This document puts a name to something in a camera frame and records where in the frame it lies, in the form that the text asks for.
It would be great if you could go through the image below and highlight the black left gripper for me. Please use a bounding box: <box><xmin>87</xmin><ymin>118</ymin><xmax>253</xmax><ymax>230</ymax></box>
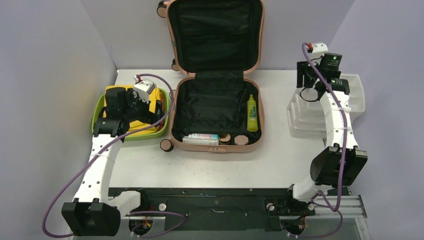
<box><xmin>122</xmin><ymin>88</ymin><xmax>165</xmax><ymax>127</ymax></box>

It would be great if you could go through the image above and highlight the yellow box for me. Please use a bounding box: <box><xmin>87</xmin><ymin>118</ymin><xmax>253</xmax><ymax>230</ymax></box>
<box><xmin>97</xmin><ymin>85</ymin><xmax>168</xmax><ymax>138</ymax></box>

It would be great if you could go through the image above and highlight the green plastic tray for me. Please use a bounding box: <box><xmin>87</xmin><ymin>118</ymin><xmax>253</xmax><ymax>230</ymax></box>
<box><xmin>91</xmin><ymin>87</ymin><xmax>170</xmax><ymax>142</ymax></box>

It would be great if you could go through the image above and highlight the white plastic drawer organizer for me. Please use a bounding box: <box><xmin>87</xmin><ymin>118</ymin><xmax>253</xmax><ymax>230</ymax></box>
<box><xmin>286</xmin><ymin>74</ymin><xmax>366</xmax><ymax>139</ymax></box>

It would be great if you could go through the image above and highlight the pink hard-shell suitcase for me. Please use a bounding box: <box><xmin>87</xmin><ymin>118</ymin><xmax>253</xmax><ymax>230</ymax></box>
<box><xmin>156</xmin><ymin>0</ymin><xmax>265</xmax><ymax>153</ymax></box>

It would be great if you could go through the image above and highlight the red snack bag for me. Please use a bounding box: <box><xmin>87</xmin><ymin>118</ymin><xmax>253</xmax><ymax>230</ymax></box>
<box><xmin>158</xmin><ymin>91</ymin><xmax>166</xmax><ymax>130</ymax></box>

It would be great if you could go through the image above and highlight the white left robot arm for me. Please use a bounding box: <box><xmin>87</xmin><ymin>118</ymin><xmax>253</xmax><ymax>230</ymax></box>
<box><xmin>61</xmin><ymin>86</ymin><xmax>164</xmax><ymax>237</ymax></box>

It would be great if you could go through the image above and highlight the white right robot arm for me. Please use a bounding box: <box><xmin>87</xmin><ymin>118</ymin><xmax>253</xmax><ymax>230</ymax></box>
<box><xmin>282</xmin><ymin>53</ymin><xmax>368</xmax><ymax>214</ymax></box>

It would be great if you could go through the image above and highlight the white toothpaste box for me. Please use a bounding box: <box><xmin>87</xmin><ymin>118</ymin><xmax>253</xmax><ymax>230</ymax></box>
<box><xmin>182</xmin><ymin>133</ymin><xmax>219</xmax><ymax>146</ymax></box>

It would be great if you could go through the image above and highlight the small green bottle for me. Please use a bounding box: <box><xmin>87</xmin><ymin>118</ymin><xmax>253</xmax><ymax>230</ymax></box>
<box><xmin>246</xmin><ymin>94</ymin><xmax>259</xmax><ymax>133</ymax></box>

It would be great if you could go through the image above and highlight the octagonal pink jar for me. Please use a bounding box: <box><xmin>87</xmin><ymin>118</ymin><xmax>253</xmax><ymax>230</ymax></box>
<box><xmin>234</xmin><ymin>135</ymin><xmax>249</xmax><ymax>146</ymax></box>

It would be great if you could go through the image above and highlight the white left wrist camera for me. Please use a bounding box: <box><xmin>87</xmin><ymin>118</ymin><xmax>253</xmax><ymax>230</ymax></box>
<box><xmin>133</xmin><ymin>75</ymin><xmax>156</xmax><ymax>104</ymax></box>

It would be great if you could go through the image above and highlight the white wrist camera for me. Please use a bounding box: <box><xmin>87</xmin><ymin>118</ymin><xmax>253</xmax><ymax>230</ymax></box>
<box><xmin>133</xmin><ymin>75</ymin><xmax>156</xmax><ymax>104</ymax></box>
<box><xmin>306</xmin><ymin>42</ymin><xmax>329</xmax><ymax>55</ymax></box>

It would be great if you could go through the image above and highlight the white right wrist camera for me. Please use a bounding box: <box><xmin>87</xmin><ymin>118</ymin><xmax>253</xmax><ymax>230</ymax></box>
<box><xmin>306</xmin><ymin>42</ymin><xmax>329</xmax><ymax>55</ymax></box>

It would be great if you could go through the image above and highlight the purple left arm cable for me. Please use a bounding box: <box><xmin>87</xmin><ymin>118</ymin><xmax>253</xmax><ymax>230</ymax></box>
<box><xmin>41</xmin><ymin>73</ymin><xmax>188</xmax><ymax>239</ymax></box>

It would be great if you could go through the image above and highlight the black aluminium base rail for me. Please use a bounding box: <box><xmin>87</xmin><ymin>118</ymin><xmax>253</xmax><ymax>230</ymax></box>
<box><xmin>68</xmin><ymin>187</ymin><xmax>367</xmax><ymax>240</ymax></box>

